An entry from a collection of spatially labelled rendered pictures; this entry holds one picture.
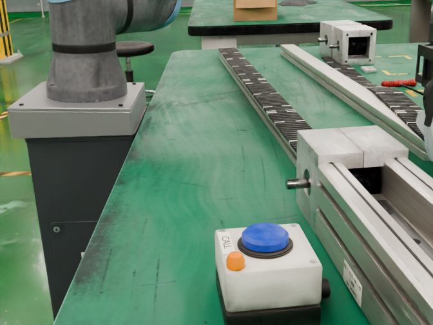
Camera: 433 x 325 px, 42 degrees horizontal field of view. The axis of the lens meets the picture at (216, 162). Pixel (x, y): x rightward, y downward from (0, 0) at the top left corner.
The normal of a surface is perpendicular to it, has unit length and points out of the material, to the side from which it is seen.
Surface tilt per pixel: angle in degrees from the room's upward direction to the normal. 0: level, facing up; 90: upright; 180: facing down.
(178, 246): 0
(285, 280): 90
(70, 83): 72
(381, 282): 90
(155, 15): 122
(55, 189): 90
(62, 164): 90
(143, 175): 0
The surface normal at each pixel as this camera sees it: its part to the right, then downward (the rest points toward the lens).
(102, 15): 0.76, 0.23
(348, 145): -0.03, -0.94
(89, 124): 0.00, 0.35
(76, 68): 0.01, 0.05
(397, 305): -0.99, 0.07
